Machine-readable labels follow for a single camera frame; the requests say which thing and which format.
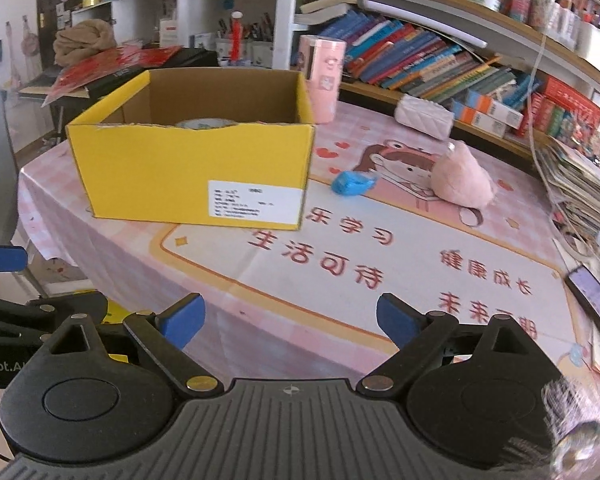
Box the pink cylindrical humidifier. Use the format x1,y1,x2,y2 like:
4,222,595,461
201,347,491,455
298,35,347,125

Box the black electronic keyboard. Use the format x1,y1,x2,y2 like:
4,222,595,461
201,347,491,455
18,47,219,102

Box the white orange box lower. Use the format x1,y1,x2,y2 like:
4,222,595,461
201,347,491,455
452,101,507,138

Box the yellow tape roll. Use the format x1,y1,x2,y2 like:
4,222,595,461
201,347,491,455
176,118,237,130

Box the yellow cardboard box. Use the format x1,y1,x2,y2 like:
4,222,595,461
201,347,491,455
67,67,315,231

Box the blue wrapper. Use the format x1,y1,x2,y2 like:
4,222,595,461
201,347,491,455
330,170,378,196

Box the red paper decorations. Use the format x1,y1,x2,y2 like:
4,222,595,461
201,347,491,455
42,46,182,107

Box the pink cone plush toy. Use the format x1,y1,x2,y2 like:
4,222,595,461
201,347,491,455
430,141,496,209

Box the white quilted pouch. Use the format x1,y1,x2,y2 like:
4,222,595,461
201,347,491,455
394,94,454,141

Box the pink cartoon tablecloth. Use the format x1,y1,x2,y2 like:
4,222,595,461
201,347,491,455
19,103,600,386

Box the white orange box upper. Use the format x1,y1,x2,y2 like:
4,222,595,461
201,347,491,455
466,90,524,129

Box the black smartphone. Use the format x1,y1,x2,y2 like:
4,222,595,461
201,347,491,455
565,266,600,331

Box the brown knitted cloth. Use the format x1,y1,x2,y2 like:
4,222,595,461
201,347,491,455
53,18,117,67

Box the row of lower shelf books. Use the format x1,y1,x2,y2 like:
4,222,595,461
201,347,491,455
317,9,542,110

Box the white orange box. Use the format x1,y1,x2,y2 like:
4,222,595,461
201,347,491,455
466,90,524,129
452,101,507,138

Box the white wooden bookshelf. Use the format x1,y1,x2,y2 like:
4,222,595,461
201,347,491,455
72,0,600,140

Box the stack of papers magazines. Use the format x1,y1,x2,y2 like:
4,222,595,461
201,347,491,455
535,139,600,255

